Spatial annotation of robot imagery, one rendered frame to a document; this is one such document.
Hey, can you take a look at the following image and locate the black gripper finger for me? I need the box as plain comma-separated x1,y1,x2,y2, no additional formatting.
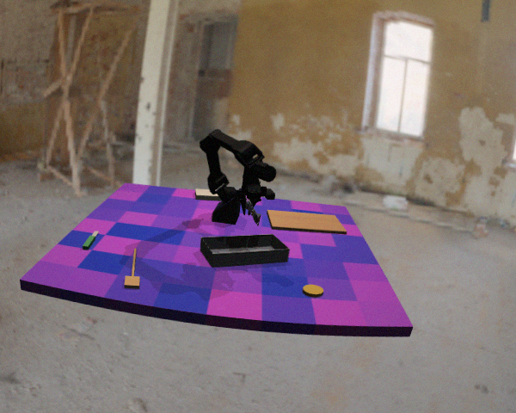
238,198,246,215
248,199,261,215

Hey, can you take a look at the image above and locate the tan round disc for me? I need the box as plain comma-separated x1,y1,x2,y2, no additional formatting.
303,285,323,298

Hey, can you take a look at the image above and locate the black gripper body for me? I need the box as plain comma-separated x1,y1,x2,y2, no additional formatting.
223,174,275,200

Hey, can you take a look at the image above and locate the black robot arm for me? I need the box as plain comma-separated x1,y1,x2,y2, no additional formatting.
200,129,276,204

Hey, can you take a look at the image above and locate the tan flat rectangular board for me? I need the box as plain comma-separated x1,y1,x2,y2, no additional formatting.
195,188,221,201

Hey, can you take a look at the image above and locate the brown wooden board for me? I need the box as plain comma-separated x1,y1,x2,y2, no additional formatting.
267,210,347,234

